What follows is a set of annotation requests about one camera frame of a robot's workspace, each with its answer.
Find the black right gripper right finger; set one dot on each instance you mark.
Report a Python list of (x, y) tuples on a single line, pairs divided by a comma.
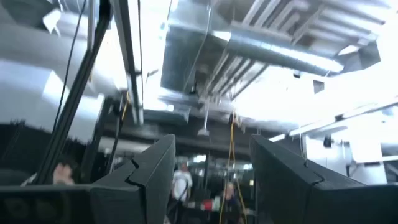
[(280, 180)]

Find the person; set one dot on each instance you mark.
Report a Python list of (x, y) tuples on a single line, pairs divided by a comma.
[(230, 194), (182, 183)]

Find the person's hand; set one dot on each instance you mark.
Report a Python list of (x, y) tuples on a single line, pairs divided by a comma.
[(63, 175)]

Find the silver round ventilation duct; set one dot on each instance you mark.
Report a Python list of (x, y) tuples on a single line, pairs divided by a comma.
[(280, 51)]

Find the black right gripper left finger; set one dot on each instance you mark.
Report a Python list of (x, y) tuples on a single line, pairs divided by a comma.
[(146, 186)]

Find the white ceiling light strip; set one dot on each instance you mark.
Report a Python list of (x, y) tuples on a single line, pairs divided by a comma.
[(311, 127)]

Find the large grey round duct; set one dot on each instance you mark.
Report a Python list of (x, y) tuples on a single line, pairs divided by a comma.
[(31, 43)]

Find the silver rectangular ventilation duct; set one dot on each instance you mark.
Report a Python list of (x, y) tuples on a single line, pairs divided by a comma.
[(183, 56)]

